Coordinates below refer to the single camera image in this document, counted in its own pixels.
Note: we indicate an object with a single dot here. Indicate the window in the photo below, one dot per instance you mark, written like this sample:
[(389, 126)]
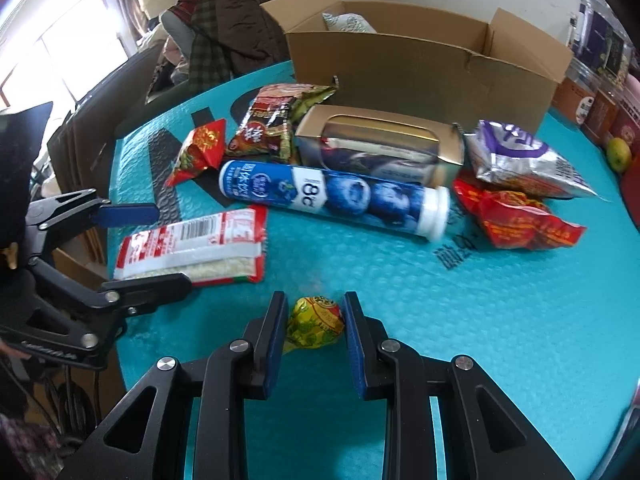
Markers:
[(60, 50)]

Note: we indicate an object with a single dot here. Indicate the dark red noodle packet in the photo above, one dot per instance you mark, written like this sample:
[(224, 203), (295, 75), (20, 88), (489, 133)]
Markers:
[(265, 125)]

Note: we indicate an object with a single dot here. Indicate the teal bubble mat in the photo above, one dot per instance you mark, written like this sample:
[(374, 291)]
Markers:
[(500, 335)]

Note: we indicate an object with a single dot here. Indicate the brown curtain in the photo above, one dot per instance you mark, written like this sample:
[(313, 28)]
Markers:
[(125, 10)]

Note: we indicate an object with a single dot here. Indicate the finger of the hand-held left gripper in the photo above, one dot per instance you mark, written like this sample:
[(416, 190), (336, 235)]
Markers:
[(130, 212), (150, 286)]

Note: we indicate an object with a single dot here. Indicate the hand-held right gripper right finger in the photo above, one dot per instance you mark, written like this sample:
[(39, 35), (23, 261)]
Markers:
[(355, 345)]

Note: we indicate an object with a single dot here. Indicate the gold window box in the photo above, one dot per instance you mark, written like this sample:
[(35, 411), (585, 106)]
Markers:
[(310, 125)]

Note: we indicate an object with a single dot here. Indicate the red plastic container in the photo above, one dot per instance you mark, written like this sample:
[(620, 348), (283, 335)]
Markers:
[(631, 195)]

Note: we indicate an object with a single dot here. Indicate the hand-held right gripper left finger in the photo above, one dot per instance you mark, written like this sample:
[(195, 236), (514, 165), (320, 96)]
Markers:
[(274, 345)]

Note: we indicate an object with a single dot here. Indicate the red snack bag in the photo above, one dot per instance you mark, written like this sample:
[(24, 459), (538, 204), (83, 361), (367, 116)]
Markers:
[(520, 225)]

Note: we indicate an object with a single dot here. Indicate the brown quilted jacket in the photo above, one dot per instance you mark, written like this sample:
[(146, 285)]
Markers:
[(250, 25)]

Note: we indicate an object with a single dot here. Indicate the white patterned bag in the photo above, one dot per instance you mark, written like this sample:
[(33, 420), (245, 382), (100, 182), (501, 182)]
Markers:
[(350, 22)]

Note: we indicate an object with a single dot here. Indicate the yellow candy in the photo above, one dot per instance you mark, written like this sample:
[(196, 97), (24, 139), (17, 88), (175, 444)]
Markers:
[(315, 327)]

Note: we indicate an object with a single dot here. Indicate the brown cardboard box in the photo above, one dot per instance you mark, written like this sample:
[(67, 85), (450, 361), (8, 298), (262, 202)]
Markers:
[(400, 70)]

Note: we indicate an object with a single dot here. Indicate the green plaid cloth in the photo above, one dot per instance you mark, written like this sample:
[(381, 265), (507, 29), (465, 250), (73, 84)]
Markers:
[(207, 55)]

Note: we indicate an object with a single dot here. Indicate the small red snack packet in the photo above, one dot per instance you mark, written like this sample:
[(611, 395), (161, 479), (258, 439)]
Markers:
[(200, 150)]

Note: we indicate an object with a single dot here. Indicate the blue blueberry print tube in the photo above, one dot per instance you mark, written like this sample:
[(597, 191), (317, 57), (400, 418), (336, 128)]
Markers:
[(350, 197)]

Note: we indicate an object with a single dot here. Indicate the yellow green fruit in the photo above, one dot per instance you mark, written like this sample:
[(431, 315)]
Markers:
[(618, 155)]

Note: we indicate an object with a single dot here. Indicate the white and red packet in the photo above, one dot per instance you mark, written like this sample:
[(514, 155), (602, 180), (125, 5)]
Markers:
[(200, 250)]

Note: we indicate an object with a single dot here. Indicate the silver and purple snack bag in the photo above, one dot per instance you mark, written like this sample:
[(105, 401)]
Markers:
[(520, 160)]

